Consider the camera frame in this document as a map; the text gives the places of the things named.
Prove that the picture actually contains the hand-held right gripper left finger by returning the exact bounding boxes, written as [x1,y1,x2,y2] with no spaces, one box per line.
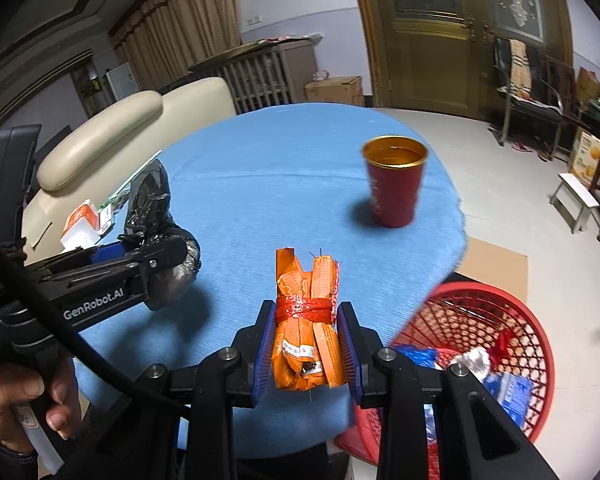
[80,299,277,480]

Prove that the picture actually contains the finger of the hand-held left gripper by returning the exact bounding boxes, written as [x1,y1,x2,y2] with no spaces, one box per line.
[27,240,148,281]
[122,237,189,281]

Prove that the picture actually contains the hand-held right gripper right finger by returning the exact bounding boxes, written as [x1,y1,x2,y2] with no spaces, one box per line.
[336,301,561,480]

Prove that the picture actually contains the orange packet bundle red band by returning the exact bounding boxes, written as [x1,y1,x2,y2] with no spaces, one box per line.
[274,246,346,392]

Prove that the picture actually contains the black plastic bag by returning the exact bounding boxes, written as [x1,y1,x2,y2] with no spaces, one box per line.
[117,158,202,312]

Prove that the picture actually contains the blue snack packet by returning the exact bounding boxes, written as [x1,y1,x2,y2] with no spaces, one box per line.
[482,372,536,428]
[392,345,438,371]

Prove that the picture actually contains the red plastic lattice basket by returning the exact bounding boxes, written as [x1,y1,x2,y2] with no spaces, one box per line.
[335,281,556,466]

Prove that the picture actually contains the white orange wrapper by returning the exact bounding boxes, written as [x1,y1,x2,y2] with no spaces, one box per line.
[452,347,491,378]

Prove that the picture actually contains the red foil wrapper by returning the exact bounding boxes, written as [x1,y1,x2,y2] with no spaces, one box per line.
[495,330,518,361]

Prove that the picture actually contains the person's left forearm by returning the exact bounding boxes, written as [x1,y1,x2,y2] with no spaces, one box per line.
[0,435,38,480]

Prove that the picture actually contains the person's left hand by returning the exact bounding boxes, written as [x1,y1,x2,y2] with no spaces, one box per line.
[0,355,77,456]

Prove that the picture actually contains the white green packet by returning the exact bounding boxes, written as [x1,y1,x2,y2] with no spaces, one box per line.
[99,199,115,235]

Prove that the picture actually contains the orange white carton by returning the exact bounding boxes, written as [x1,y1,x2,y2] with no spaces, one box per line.
[61,199,100,237]

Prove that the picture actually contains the cream leather sofa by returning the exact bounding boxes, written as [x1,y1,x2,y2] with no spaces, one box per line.
[22,76,237,261]

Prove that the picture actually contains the blue tablecloth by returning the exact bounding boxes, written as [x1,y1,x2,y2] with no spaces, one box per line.
[72,102,468,461]

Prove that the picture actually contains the red cup gold inside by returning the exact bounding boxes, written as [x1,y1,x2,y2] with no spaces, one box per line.
[361,135,427,228]

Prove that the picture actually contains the white standing air conditioner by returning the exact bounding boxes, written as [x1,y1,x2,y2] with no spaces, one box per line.
[104,62,140,106]

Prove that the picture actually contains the flat cardboard sheet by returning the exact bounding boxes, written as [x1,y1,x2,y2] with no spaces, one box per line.
[455,237,528,306]

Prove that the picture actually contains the slatted radiator cover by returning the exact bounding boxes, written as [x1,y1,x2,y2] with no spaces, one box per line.
[187,35,318,116]

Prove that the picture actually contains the flattened cardboard pieces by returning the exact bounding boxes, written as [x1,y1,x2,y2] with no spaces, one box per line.
[189,33,325,72]

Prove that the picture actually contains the beige striped curtain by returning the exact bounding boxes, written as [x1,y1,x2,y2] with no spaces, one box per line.
[112,0,243,93]

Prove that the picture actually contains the white wooden stool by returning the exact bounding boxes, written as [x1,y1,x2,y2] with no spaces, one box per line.
[550,172,600,235]

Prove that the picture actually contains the black metal chair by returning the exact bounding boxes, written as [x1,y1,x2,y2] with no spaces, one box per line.
[490,35,566,161]

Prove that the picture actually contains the orange print cardboard box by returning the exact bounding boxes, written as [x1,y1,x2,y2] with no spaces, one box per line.
[567,127,600,186]

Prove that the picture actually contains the brown wooden double door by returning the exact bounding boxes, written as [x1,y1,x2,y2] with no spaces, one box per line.
[347,0,576,121]

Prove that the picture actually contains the striped beige scarf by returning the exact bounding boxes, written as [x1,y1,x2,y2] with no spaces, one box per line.
[509,39,533,98]

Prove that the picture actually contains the small brown cardboard box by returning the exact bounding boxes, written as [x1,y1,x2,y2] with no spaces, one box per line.
[577,67,600,106]

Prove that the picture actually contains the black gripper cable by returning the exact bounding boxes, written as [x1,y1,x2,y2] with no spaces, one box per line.
[0,230,193,411]

